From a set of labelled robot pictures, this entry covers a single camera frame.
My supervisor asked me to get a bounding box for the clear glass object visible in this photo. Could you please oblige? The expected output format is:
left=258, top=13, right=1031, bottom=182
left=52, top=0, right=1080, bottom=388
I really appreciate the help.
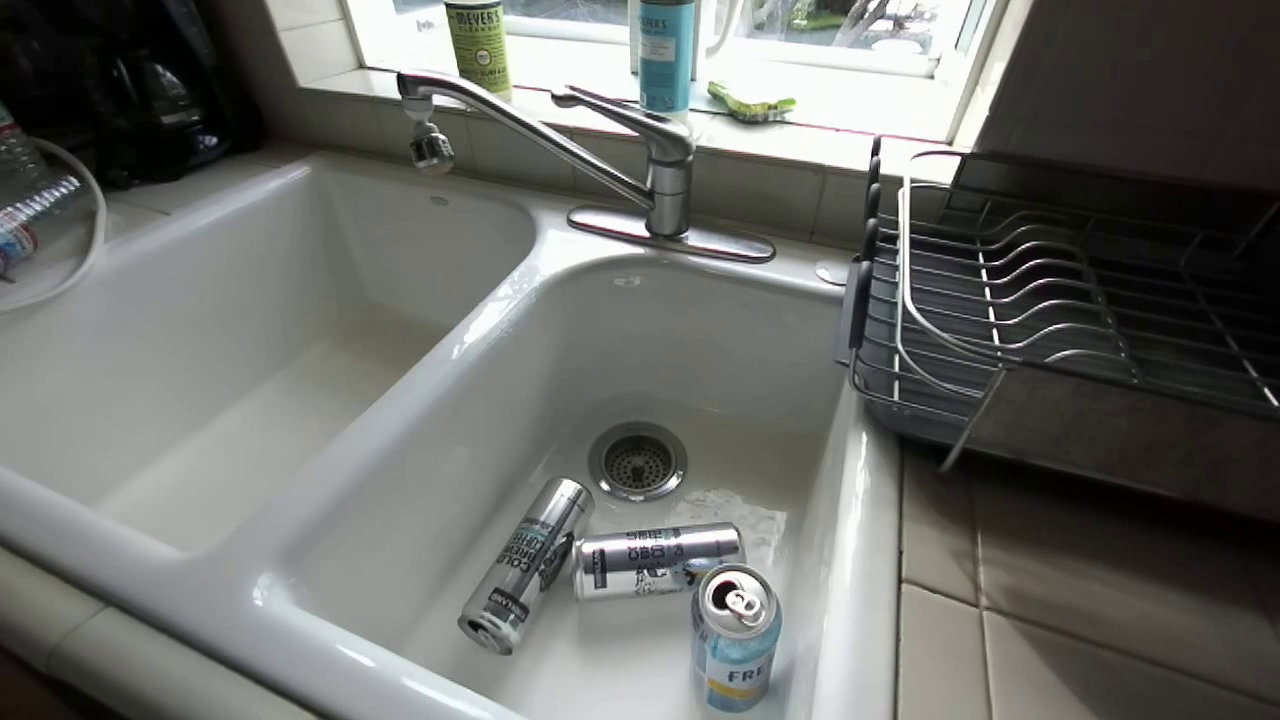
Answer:
left=0, top=132, right=111, bottom=322

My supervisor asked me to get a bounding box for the chrome sink faucet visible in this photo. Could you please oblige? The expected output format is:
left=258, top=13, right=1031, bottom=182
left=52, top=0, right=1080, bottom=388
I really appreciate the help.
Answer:
left=393, top=67, right=779, bottom=268

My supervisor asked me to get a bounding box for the tall blue label bottle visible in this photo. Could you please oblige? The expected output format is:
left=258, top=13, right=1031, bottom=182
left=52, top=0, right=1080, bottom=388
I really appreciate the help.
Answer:
left=630, top=0, right=704, bottom=121

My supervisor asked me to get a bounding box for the green label spray bottle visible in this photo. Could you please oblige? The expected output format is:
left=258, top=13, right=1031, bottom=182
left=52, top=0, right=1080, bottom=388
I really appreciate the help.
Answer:
left=443, top=0, right=516, bottom=102

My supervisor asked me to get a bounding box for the black appliance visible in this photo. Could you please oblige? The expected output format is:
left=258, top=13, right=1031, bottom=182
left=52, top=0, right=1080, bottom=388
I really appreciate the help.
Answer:
left=0, top=0, right=270, bottom=194

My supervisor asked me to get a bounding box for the white double basin sink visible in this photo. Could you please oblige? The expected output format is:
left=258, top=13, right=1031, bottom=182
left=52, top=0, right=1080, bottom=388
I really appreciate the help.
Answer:
left=0, top=143, right=904, bottom=720

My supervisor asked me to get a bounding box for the green cloth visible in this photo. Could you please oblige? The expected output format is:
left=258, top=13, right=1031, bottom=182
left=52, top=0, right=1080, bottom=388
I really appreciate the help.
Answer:
left=704, top=79, right=802, bottom=128

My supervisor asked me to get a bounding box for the metal strainer sink drain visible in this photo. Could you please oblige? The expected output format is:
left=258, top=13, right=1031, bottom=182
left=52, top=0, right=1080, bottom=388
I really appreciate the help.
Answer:
left=583, top=421, right=691, bottom=508

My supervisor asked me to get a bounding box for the blue open drink can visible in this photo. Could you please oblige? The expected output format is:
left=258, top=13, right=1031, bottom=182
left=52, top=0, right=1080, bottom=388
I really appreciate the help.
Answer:
left=687, top=560, right=788, bottom=715

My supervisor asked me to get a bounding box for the striped white blue object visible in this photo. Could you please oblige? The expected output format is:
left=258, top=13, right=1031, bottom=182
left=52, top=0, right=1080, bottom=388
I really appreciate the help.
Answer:
left=0, top=102, right=88, bottom=283

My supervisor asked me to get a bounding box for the slim silver can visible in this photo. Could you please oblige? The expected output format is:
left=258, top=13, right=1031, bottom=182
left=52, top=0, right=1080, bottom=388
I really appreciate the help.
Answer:
left=458, top=477, right=595, bottom=660
left=572, top=519, right=749, bottom=603

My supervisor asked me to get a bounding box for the grey dish rack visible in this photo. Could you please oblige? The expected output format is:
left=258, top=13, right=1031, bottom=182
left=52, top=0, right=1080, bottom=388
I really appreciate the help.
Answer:
left=836, top=136, right=1280, bottom=530

